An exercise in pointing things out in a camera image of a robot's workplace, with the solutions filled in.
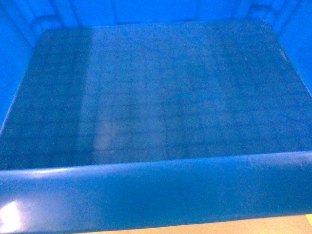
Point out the blue plastic bin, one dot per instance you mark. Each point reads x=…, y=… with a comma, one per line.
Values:
x=155, y=116

